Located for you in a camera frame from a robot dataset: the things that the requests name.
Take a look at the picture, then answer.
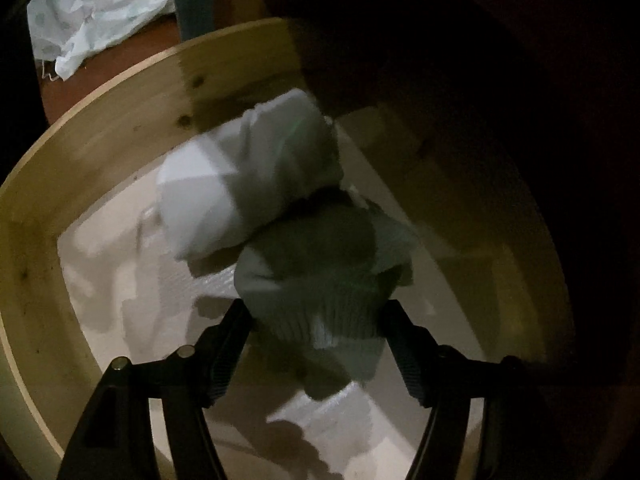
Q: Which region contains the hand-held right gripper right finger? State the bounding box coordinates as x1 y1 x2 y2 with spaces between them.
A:
380 300 546 480

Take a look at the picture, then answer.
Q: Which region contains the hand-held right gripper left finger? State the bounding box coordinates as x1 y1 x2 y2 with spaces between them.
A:
55 300 253 480

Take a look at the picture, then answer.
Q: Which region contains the grey ribbed cloth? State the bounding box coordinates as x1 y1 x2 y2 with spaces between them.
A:
234 187 418 356

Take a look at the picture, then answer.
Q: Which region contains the white folded cloth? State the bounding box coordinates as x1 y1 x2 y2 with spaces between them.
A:
156 87 346 263

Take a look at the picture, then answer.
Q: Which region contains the white patterned cloth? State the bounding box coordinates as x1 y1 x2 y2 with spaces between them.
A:
26 0 176 81

